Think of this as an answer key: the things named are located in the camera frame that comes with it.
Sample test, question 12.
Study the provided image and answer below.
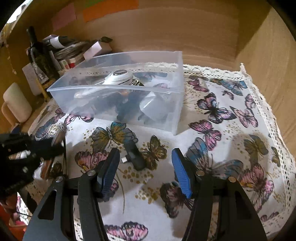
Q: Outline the pink sticky note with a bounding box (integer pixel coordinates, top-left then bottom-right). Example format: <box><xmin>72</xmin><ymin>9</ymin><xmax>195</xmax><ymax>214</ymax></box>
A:
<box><xmin>51</xmin><ymin>6</ymin><xmax>76</xmax><ymax>31</ymax></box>

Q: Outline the black usb adapter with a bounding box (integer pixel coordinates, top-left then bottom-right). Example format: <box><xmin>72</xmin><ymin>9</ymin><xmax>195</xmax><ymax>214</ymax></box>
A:
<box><xmin>121</xmin><ymin>141</ymin><xmax>146</xmax><ymax>171</ymax></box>

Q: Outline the person's left hand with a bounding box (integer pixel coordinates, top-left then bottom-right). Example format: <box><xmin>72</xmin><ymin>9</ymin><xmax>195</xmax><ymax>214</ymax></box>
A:
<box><xmin>1</xmin><ymin>193</ymin><xmax>19</xmax><ymax>224</ymax></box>

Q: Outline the white power adapter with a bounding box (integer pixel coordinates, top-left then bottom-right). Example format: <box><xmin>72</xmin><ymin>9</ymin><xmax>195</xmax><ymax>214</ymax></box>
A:
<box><xmin>139</xmin><ymin>92</ymin><xmax>168</xmax><ymax>121</ymax></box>

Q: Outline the clear plastic storage box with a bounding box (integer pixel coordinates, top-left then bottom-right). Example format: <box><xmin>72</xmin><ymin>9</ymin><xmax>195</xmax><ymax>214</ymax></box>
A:
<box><xmin>48</xmin><ymin>51</ymin><xmax>185</xmax><ymax>134</ymax></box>

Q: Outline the orange sticky note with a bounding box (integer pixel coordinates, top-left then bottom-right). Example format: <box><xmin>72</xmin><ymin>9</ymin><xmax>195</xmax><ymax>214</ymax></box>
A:
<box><xmin>83</xmin><ymin>0</ymin><xmax>139</xmax><ymax>22</ymax></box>

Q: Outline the small pink white box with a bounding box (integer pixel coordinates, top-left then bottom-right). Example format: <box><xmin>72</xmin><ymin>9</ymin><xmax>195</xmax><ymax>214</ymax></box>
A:
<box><xmin>83</xmin><ymin>41</ymin><xmax>112</xmax><ymax>60</ymax></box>

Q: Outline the butterfly print lace tablecloth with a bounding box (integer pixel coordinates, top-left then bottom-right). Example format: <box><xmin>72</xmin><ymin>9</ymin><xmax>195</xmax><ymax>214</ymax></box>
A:
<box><xmin>29</xmin><ymin>66</ymin><xmax>295</xmax><ymax>240</ymax></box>

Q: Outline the silver metal tube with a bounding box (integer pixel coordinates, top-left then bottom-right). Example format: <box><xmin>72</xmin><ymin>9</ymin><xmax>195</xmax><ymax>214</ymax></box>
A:
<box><xmin>40</xmin><ymin>124</ymin><xmax>67</xmax><ymax>180</ymax></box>

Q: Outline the dark wine bottle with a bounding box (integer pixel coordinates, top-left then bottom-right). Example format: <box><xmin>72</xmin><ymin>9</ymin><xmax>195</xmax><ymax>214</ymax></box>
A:
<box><xmin>27</xmin><ymin>26</ymin><xmax>60</xmax><ymax>80</ymax></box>

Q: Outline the white handheld thermometer device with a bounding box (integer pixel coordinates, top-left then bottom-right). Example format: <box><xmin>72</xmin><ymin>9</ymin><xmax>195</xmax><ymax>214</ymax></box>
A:
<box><xmin>74</xmin><ymin>69</ymin><xmax>134</xmax><ymax>99</ymax></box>

